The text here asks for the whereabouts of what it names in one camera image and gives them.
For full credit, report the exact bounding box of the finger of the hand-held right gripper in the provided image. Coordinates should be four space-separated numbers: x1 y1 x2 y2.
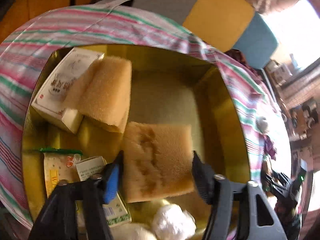
262 171 292 198

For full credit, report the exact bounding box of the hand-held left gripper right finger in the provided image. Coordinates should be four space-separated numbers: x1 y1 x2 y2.
191 151 288 240

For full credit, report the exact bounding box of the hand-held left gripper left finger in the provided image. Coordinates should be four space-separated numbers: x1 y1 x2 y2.
27 150 125 240

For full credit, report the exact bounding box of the small green carton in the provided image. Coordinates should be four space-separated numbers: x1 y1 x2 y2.
75 156 132 228

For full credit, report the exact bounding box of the yellow sponge block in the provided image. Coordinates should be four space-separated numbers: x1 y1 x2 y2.
122 121 196 203
64 56 132 134

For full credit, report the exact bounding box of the cracker packet with green label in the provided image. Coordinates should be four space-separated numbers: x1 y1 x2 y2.
27 147 84 198

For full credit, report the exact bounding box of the golden tin box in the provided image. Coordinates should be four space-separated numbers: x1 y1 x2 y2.
21 44 252 240

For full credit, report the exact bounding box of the purple cloth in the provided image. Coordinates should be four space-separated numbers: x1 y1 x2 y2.
264 135 277 161

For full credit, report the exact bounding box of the white printed carton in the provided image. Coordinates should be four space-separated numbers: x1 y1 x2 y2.
31 47 105 134

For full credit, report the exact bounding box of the blue foam panel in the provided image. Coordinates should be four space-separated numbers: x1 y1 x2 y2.
232 12 279 69

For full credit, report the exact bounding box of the window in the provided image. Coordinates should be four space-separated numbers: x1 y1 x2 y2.
262 0 320 68

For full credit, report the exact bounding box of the striped bedsheet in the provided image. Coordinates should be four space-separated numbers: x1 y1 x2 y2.
0 0 292 230

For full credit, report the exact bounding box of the yellow foam panel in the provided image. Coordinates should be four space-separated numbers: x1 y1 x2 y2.
182 0 255 49

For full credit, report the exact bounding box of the grey foam panel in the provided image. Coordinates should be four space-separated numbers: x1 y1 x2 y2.
132 0 209 28

